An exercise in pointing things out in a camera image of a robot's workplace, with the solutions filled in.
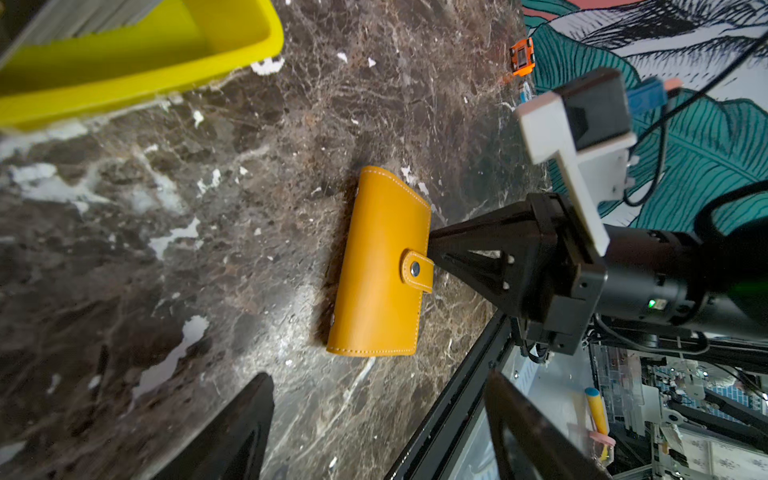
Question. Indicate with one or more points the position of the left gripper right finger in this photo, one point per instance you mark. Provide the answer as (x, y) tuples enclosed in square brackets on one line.
[(526, 444)]

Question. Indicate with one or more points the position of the yellow leather card holder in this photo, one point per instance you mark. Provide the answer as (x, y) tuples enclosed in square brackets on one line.
[(385, 270)]

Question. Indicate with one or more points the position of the yellow plastic card tray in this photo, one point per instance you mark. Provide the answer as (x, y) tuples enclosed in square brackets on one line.
[(178, 46)]

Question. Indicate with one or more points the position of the orange small clip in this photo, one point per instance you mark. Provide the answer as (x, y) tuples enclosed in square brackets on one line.
[(522, 57)]

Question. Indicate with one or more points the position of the black front rail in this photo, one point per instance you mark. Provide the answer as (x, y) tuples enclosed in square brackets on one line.
[(434, 448)]

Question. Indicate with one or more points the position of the stack of grey cards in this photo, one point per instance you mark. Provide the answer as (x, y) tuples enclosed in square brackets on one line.
[(41, 22)]

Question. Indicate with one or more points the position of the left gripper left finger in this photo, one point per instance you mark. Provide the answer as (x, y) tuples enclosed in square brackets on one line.
[(233, 444)]

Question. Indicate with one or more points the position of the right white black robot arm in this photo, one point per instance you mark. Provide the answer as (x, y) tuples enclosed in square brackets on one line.
[(706, 281)]

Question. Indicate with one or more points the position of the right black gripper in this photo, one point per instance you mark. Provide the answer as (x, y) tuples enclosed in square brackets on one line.
[(532, 258)]

